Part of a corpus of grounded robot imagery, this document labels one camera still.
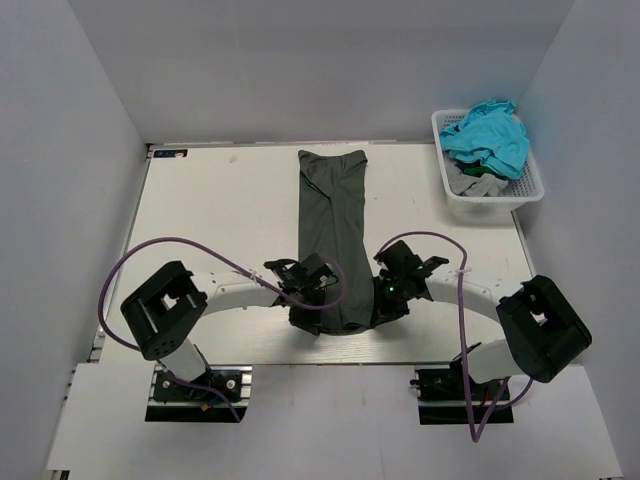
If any dark grey t shirt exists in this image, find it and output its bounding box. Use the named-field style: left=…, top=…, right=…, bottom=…
left=289, top=150, right=374, bottom=336

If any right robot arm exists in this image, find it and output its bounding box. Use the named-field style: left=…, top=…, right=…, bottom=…
left=375, top=253, right=593, bottom=384

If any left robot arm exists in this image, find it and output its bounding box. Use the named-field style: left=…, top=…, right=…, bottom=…
left=120, top=254, right=339, bottom=382

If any white grey garment in basket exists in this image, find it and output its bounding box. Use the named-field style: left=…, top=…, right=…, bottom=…
left=445, top=164, right=508, bottom=197

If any green garment in basket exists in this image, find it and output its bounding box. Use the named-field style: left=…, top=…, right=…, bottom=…
left=461, top=164, right=494, bottom=177

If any white plastic basket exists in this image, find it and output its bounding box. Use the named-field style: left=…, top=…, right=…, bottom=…
left=431, top=101, right=544, bottom=212

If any turquoise t shirt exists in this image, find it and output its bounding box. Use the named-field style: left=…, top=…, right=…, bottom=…
left=439, top=100, right=530, bottom=180

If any dark label sticker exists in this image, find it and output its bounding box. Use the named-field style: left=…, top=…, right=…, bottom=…
left=152, top=149, right=188, bottom=159

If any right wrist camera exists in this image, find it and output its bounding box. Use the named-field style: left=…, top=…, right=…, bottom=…
left=378, top=240, right=422, bottom=276

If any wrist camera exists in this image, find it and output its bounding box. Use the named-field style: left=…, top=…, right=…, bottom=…
left=378, top=240, right=422, bottom=276
left=300, top=253, right=333, bottom=289

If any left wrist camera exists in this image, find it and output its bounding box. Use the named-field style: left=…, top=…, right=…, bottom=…
left=300, top=253, right=333, bottom=289

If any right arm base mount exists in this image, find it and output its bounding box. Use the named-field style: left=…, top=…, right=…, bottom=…
left=409, top=365, right=502, bottom=426

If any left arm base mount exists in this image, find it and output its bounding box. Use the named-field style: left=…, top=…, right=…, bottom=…
left=145, top=366, right=252, bottom=424

